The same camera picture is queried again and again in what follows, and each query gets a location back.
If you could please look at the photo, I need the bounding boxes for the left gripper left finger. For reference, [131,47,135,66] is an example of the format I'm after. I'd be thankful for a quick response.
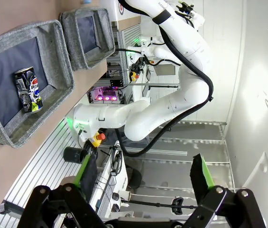
[17,153,107,228]

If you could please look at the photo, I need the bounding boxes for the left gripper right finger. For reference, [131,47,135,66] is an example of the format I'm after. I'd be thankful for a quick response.
[182,153,267,228]

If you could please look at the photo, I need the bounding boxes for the crushed black Pepsi can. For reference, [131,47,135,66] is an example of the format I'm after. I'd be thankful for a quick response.
[14,66,44,114]

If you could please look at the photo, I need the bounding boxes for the black cylinder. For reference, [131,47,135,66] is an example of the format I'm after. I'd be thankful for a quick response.
[63,146,89,164]

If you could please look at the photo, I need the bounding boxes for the black pole with loop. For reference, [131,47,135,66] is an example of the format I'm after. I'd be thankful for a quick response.
[120,196,197,216]

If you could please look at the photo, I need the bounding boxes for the metal shelf rack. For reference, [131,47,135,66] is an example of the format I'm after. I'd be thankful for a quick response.
[124,120,235,190]

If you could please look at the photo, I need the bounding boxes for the black stool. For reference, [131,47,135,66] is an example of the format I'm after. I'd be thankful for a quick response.
[126,167,145,189]

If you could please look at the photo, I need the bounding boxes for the slotted aluminium mounting plate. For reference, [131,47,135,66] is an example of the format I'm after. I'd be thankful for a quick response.
[0,117,94,228]

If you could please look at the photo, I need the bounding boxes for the computer with purple lights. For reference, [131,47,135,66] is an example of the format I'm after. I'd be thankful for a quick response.
[89,85,120,105]

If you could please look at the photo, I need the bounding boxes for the grey fabric basket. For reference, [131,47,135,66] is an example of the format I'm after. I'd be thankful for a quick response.
[59,6,116,72]
[0,19,75,148]

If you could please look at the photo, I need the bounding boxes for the black green lab gripper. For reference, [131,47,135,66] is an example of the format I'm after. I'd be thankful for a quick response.
[176,0,195,19]

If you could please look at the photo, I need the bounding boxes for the black bracket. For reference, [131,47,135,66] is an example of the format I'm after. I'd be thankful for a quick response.
[0,199,25,217]

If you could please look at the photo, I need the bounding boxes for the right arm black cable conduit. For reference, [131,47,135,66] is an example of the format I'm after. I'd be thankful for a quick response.
[114,0,214,158]

